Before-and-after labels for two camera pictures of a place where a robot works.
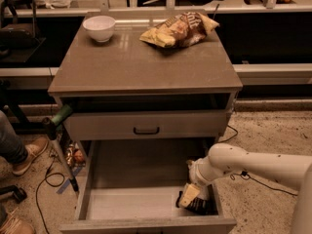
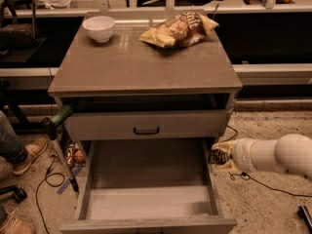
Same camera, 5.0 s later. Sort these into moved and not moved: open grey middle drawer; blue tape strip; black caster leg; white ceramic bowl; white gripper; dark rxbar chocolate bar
Moved: dark rxbar chocolate bar; white gripper
Not moved: open grey middle drawer; blue tape strip; white ceramic bowl; black caster leg
